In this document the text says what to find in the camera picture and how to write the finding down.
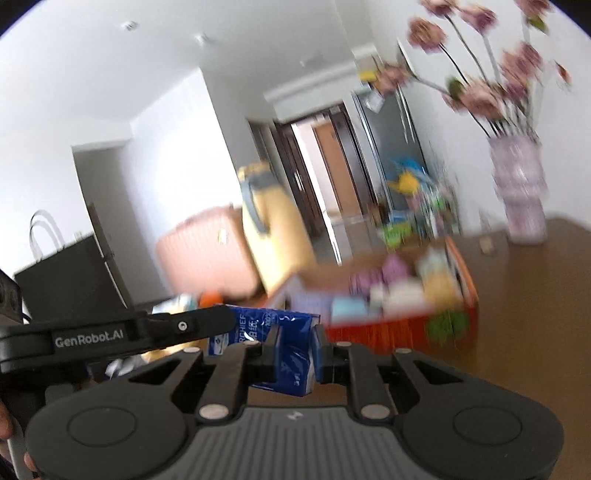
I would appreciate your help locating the grey refrigerator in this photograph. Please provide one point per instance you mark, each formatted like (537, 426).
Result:
(397, 134)

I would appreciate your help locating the yellow sponge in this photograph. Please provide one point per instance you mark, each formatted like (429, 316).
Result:
(441, 286)

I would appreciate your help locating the yellow box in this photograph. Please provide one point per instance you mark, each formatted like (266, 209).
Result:
(370, 76)

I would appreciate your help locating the orange fruit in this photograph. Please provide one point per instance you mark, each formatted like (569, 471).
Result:
(210, 299)

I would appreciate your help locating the blue tissue pack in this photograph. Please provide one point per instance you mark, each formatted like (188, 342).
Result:
(291, 350)

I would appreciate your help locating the red cardboard box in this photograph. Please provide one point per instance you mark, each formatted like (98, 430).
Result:
(378, 337)

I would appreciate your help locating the pink ribbed suitcase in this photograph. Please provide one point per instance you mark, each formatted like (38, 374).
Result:
(203, 258)

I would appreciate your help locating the light green soft toy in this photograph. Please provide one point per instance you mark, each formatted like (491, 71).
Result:
(431, 263)

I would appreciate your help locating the smoke detector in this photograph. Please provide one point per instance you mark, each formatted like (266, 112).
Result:
(201, 38)

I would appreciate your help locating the bunch of dried roses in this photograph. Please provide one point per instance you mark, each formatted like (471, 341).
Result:
(480, 97)

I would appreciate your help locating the black paper bag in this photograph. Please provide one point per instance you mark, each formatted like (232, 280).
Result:
(69, 277)

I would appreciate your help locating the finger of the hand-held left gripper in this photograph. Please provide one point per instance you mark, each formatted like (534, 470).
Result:
(194, 325)

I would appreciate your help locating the light blue cloth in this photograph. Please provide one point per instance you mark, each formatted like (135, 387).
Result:
(348, 309)

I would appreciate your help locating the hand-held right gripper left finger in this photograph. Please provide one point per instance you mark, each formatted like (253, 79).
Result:
(276, 351)

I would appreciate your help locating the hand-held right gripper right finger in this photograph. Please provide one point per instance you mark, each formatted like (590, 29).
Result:
(318, 356)

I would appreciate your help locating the wooden door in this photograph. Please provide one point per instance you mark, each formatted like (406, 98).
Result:
(337, 170)

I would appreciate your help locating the lilac ceramic vase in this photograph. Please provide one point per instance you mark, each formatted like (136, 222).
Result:
(519, 194)

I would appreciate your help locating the blue plastic item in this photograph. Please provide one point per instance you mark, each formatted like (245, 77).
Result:
(411, 166)

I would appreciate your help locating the white plush toy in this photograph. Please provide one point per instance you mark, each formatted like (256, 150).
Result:
(406, 300)

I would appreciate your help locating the yellow thermos jug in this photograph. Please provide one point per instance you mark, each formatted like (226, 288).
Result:
(281, 240)

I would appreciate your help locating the person's left hand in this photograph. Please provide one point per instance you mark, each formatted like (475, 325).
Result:
(5, 422)

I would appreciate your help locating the paper sheet on refrigerator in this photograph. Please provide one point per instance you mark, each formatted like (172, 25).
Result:
(374, 100)

